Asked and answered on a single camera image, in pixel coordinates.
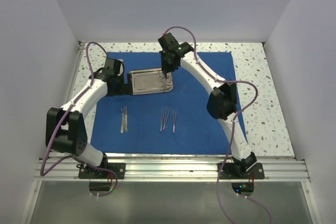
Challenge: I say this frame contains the purple cable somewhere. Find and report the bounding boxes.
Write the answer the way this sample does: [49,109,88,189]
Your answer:
[39,41,119,198]
[216,26,272,224]

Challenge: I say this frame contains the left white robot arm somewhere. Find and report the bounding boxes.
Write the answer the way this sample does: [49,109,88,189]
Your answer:
[44,58,131,178]

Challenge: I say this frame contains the steel forceps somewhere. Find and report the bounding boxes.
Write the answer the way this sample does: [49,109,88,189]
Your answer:
[159,72,172,83]

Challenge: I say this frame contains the blue surgical cloth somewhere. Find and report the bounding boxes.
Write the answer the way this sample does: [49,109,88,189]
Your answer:
[91,68,229,154]

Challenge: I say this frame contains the steel tweezers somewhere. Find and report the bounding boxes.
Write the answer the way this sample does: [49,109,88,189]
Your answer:
[172,110,177,134]
[160,107,165,132]
[163,107,171,131]

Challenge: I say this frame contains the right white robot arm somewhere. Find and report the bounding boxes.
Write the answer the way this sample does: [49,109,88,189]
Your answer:
[158,33,257,178]

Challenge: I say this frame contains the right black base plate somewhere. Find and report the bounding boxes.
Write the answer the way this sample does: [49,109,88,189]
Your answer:
[217,158,265,179]

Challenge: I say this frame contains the steel surgical scissors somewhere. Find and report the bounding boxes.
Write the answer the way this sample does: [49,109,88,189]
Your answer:
[160,80,172,92]

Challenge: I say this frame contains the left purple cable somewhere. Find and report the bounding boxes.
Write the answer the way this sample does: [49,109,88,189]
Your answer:
[39,41,119,198]

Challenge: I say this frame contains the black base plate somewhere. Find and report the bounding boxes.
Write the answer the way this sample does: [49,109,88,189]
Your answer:
[76,163,126,179]
[217,158,265,179]

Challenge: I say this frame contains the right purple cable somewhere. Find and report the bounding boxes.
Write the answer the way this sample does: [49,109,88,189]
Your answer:
[216,26,272,224]

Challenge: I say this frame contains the steel scalpel handle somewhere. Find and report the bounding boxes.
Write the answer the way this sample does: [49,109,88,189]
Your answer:
[120,108,125,133]
[123,106,128,132]

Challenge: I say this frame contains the aluminium front rail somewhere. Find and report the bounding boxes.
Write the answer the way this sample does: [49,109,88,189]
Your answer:
[33,157,311,183]

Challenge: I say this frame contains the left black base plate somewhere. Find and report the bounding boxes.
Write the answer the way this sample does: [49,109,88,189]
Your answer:
[76,163,126,179]

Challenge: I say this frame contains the steel instrument tray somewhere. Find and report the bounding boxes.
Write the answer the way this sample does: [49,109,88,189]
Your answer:
[130,68,173,95]

